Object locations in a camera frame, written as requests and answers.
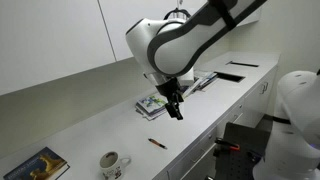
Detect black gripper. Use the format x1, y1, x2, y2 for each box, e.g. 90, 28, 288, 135
155, 76, 185, 121

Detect orange and black pen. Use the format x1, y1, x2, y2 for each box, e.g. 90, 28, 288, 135
147, 137, 169, 150

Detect colourful magazine stack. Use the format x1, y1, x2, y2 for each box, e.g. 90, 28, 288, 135
134, 93, 170, 121

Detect fanned magazine pile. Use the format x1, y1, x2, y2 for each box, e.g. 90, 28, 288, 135
194, 70, 220, 93

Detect black clamp with orange grip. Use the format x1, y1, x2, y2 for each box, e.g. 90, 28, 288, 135
214, 137, 241, 152

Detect black perforated robot table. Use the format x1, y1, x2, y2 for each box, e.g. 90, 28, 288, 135
213, 121, 272, 180

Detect white base cabinet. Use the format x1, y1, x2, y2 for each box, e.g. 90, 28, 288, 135
152, 64, 280, 180

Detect white mug with cartoon print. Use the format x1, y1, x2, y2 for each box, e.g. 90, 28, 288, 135
99, 151, 132, 180

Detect blue and gold hardcover book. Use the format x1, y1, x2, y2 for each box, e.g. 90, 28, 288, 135
2, 146, 71, 180

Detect silver cabinet door handles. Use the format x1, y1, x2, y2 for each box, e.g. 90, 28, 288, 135
260, 81, 270, 95

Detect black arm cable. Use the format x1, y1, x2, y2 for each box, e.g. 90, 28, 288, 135
162, 7, 192, 21

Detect white wall cabinets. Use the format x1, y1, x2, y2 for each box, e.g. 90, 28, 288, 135
0, 0, 263, 97

